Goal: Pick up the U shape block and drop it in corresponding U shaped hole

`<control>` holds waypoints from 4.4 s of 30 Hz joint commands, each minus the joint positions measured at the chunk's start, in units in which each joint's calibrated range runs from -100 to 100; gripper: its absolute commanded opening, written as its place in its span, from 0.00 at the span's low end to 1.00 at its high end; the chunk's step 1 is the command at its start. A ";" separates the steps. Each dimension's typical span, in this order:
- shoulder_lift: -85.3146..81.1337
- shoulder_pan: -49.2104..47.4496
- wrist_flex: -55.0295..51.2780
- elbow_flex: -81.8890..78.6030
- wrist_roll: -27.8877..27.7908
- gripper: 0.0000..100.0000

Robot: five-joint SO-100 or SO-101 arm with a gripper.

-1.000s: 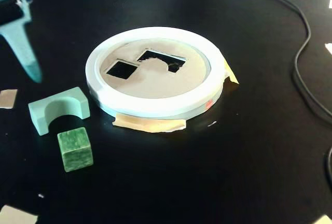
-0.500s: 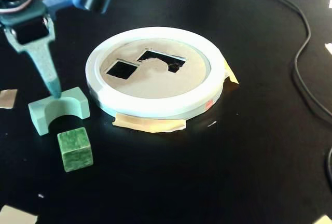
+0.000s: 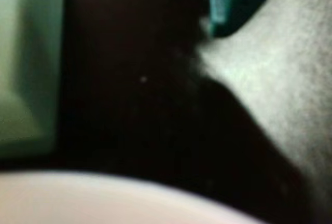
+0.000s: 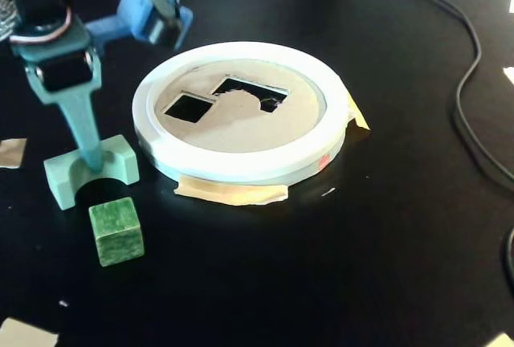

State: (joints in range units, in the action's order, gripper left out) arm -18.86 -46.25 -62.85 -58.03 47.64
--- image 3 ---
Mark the light green U shape block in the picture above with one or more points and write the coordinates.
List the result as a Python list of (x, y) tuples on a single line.
[(28, 66)]

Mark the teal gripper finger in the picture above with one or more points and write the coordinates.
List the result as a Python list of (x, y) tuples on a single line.
[(223, 8)]

